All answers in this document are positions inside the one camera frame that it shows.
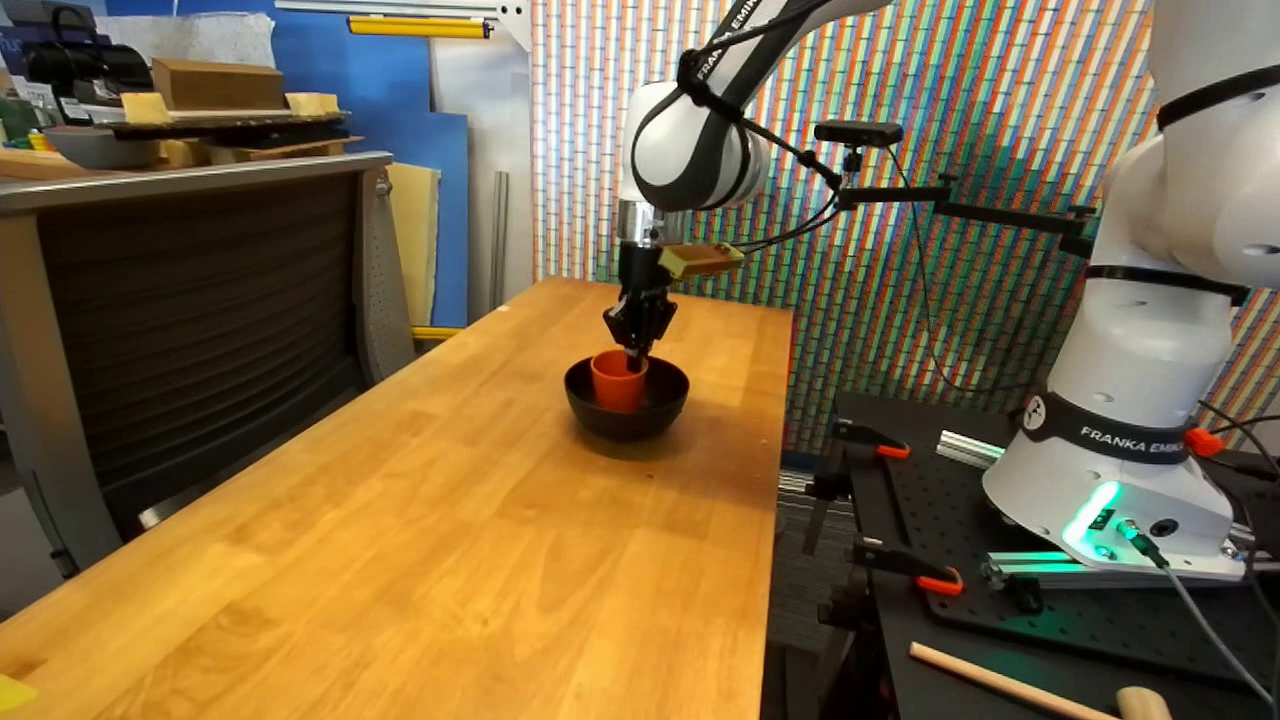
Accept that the yellow foam panel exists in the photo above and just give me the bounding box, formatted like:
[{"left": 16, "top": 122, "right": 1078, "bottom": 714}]
[{"left": 383, "top": 160, "right": 444, "bottom": 332}]

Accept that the silver aluminium bar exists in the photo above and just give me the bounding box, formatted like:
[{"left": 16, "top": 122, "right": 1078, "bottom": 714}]
[{"left": 931, "top": 423, "right": 1007, "bottom": 472}]

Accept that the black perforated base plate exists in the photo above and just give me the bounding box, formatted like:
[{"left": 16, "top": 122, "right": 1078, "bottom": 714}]
[{"left": 830, "top": 394, "right": 1280, "bottom": 720}]

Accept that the black camera on mount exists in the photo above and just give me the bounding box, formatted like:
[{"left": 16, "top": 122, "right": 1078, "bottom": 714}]
[{"left": 810, "top": 115, "right": 906, "bottom": 151}]

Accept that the orange plastic cup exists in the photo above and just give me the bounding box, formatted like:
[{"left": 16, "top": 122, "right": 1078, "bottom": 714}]
[{"left": 588, "top": 349, "right": 655, "bottom": 420}]

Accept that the grey cabinet with dark mesh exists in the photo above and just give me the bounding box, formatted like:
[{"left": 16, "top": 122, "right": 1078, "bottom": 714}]
[{"left": 0, "top": 149, "right": 419, "bottom": 575}]

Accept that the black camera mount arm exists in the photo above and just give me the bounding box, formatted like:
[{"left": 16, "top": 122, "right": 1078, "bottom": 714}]
[{"left": 830, "top": 146, "right": 1098, "bottom": 259}]

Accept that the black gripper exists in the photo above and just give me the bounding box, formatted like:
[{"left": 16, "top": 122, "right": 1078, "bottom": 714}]
[{"left": 599, "top": 195, "right": 682, "bottom": 366}]

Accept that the black clamp with orange handle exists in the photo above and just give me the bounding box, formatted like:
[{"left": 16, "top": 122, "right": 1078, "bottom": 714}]
[
  {"left": 853, "top": 533, "right": 967, "bottom": 604},
  {"left": 829, "top": 416, "right": 919, "bottom": 472}
]

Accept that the tan wrist camera box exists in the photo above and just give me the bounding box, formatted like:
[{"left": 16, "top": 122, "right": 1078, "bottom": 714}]
[{"left": 665, "top": 239, "right": 746, "bottom": 286}]

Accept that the wooden mallet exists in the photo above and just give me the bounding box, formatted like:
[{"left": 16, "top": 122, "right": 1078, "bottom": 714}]
[{"left": 905, "top": 635, "right": 1177, "bottom": 720}]

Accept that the brown cardboard box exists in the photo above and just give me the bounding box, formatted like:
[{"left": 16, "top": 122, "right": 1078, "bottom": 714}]
[{"left": 146, "top": 56, "right": 295, "bottom": 115}]

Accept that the multicolour striped backdrop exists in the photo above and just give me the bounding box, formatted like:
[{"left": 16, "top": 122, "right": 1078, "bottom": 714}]
[{"left": 529, "top": 0, "right": 1280, "bottom": 463}]

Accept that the yellow bar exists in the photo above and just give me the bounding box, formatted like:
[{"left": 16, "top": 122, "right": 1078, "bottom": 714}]
[{"left": 342, "top": 12, "right": 496, "bottom": 43}]

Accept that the blue board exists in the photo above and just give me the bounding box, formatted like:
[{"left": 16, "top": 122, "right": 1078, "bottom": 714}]
[{"left": 265, "top": 8, "right": 480, "bottom": 332}]

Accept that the black bowl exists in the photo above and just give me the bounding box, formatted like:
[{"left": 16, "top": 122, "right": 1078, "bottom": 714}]
[{"left": 558, "top": 349, "right": 694, "bottom": 450}]

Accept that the black machine on shelf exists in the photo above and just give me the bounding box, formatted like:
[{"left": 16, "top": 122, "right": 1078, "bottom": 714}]
[{"left": 21, "top": 5, "right": 161, "bottom": 112}]

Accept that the white cable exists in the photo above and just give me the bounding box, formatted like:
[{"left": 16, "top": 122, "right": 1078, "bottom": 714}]
[{"left": 1157, "top": 556, "right": 1280, "bottom": 714}]

